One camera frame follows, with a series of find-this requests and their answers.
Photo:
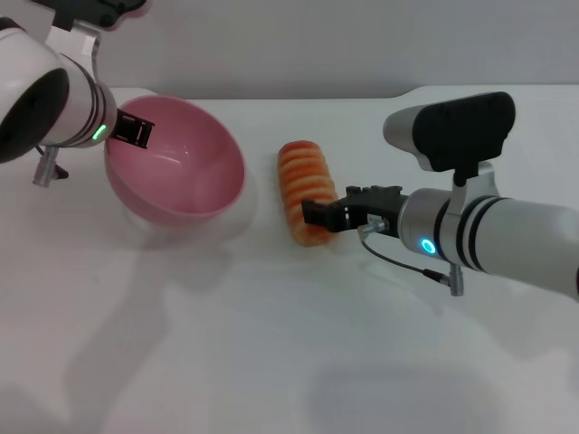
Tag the silver camera bracket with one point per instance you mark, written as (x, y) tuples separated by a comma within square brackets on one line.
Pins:
[(475, 185), (74, 43)]

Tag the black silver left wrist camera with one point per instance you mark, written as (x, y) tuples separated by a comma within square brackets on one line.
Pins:
[(99, 11)]

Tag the orange ridged bread loaf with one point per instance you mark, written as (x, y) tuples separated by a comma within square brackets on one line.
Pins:
[(303, 176)]

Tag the pink plastic bowl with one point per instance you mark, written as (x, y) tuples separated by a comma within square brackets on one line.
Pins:
[(181, 181)]

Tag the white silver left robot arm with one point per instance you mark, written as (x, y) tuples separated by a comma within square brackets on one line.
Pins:
[(45, 99)]

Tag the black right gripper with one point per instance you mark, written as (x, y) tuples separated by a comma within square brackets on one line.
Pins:
[(375, 203)]

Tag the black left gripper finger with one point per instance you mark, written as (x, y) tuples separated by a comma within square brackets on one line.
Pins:
[(133, 131)]

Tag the silver right camera bracket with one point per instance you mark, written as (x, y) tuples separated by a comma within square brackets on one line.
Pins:
[(475, 185)]

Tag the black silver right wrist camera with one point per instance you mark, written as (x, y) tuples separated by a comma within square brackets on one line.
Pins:
[(457, 131)]

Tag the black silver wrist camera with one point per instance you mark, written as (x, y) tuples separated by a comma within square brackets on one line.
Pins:
[(457, 131), (99, 11)]

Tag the silver left camera bracket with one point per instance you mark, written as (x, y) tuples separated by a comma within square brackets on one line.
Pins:
[(74, 43)]

